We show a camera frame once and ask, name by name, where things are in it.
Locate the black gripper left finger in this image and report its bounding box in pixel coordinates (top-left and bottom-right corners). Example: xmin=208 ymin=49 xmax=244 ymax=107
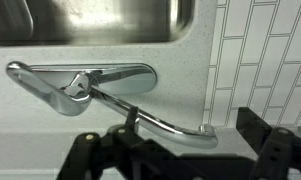
xmin=56 ymin=106 xmax=148 ymax=180

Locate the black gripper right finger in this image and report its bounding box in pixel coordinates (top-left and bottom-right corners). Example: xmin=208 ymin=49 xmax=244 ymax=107
xmin=235 ymin=106 xmax=301 ymax=180

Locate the stainless steel sink basin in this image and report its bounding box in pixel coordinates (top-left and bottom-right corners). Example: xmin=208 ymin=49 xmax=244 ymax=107
xmin=0 ymin=0 xmax=195 ymax=47

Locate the wide chrome faucet handle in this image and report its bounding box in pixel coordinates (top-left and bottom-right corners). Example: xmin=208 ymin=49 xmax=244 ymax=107
xmin=5 ymin=60 xmax=93 ymax=117

